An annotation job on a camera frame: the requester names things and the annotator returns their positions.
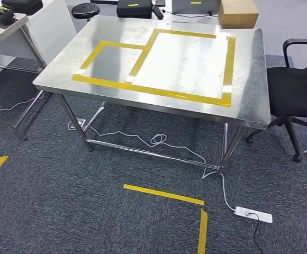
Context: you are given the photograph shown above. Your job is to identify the steel workbench table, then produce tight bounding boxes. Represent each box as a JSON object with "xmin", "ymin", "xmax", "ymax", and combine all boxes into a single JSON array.
[
  {"xmin": 33, "ymin": 14, "xmax": 271, "ymax": 176},
  {"xmin": 0, "ymin": 12, "xmax": 47, "ymax": 142}
]

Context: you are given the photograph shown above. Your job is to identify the yellow floor tape marking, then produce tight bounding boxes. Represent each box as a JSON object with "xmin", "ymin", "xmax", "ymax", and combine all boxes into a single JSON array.
[{"xmin": 123, "ymin": 184, "xmax": 208, "ymax": 254}]

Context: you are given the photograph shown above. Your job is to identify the black case with yellow mark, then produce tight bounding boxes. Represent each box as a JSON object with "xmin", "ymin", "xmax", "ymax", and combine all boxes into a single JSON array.
[{"xmin": 116, "ymin": 0, "xmax": 164, "ymax": 20}]

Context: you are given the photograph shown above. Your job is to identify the grey case with yellow mark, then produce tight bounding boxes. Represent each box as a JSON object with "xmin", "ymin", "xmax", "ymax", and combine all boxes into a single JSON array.
[{"xmin": 171, "ymin": 0, "xmax": 222, "ymax": 15}]

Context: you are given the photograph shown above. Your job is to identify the black round stool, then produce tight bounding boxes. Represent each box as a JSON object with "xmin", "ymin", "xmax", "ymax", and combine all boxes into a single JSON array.
[{"xmin": 71, "ymin": 3, "xmax": 101, "ymax": 21}]

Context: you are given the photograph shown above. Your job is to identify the brown cardboard box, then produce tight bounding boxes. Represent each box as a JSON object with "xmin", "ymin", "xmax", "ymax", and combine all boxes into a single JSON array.
[{"xmin": 218, "ymin": 0, "xmax": 259, "ymax": 30}]

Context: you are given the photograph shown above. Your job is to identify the white power strip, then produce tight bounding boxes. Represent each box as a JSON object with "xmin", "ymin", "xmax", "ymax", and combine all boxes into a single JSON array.
[{"xmin": 234, "ymin": 206, "xmax": 273, "ymax": 224}]

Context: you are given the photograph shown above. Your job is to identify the white cabinet panel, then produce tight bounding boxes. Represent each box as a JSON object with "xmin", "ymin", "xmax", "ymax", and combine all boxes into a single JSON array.
[{"xmin": 0, "ymin": 0, "xmax": 78, "ymax": 79}]

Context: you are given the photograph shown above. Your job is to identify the black office chair with armrests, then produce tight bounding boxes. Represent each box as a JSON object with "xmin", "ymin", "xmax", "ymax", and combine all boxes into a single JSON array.
[{"xmin": 246, "ymin": 38, "xmax": 307, "ymax": 163}]

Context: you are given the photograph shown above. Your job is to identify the black bag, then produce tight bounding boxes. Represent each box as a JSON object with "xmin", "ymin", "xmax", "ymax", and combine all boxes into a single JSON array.
[{"xmin": 1, "ymin": 0, "xmax": 44, "ymax": 16}]

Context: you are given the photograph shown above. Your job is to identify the white floor cable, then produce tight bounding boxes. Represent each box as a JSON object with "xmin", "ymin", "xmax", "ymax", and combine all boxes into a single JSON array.
[
  {"xmin": 67, "ymin": 119, "xmax": 236, "ymax": 213},
  {"xmin": 0, "ymin": 92, "xmax": 44, "ymax": 118}
]

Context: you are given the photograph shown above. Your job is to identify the black floor cable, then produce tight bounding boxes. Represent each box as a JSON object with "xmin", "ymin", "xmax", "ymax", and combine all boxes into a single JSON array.
[{"xmin": 249, "ymin": 212, "xmax": 263, "ymax": 254}]

